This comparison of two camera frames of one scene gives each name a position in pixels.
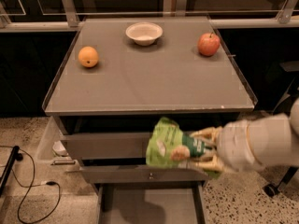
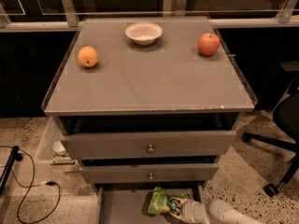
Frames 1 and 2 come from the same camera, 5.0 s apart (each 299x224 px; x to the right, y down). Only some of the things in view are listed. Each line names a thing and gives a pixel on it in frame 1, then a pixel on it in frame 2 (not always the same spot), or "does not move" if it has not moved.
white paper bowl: [144, 34] does not move
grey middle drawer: [143, 175] does not move
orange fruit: [88, 56] does not move
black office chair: [284, 107] does not move
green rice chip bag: [168, 147] -> [160, 203]
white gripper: [233, 147] -> [189, 210]
